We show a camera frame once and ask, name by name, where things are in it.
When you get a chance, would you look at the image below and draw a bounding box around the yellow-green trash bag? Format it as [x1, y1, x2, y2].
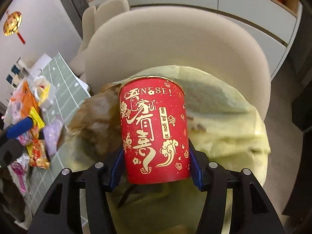
[63, 66, 270, 233]

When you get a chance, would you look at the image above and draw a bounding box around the red gold snack wrapper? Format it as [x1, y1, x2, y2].
[26, 138, 50, 169]

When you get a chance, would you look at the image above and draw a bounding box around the orange white snack bag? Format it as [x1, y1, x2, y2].
[10, 81, 40, 118]

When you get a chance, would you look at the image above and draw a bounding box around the red gold wall ornament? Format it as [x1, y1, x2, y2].
[3, 11, 25, 44]

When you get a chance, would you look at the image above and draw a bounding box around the pink printed wrapper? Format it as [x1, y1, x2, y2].
[8, 153, 30, 195]

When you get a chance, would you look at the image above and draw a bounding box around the green grid tablecloth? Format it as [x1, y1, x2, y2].
[20, 53, 90, 229]

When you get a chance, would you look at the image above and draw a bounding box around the beige far chair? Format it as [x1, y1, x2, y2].
[69, 6, 96, 78]

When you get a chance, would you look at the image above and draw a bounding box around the purple snack packet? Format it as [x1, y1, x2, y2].
[43, 118, 63, 156]

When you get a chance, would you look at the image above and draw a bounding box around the red paper cup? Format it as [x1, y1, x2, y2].
[118, 75, 190, 185]

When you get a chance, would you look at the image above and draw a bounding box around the yellow red snack bag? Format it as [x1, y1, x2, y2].
[28, 107, 45, 129]

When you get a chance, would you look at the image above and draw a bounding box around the beige middle chair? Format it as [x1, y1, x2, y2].
[94, 0, 130, 31]

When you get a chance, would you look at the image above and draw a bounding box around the brown paper trash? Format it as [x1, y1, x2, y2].
[68, 83, 122, 158]

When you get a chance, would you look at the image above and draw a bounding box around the beige chair near bag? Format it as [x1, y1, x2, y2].
[85, 6, 271, 118]

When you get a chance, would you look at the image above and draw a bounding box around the white yellow toy appliance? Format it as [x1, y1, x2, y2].
[33, 75, 56, 112]

